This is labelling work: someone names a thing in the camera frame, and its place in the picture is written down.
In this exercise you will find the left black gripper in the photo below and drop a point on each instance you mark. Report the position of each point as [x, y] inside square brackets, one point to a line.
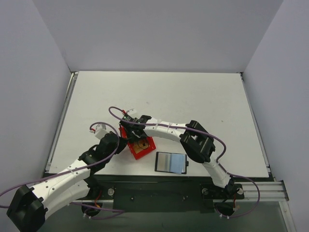
[123, 141]

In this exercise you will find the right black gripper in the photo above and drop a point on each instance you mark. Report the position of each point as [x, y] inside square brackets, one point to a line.
[134, 131]

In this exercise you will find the red plastic bin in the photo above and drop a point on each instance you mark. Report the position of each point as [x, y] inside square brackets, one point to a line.
[150, 139]

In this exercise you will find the black card holder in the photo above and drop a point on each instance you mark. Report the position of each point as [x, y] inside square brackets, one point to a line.
[175, 163]

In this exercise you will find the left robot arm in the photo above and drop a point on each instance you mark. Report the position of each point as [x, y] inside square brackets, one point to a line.
[32, 206]

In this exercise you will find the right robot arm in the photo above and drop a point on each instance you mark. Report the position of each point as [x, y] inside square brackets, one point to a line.
[197, 143]

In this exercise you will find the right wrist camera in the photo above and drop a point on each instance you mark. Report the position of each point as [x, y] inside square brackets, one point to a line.
[132, 113]

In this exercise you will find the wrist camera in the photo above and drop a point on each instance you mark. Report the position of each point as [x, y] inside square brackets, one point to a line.
[132, 113]
[99, 130]

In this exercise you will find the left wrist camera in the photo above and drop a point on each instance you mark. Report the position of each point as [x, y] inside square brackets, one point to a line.
[99, 130]

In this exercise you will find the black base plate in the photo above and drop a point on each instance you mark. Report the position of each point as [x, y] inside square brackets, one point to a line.
[158, 193]

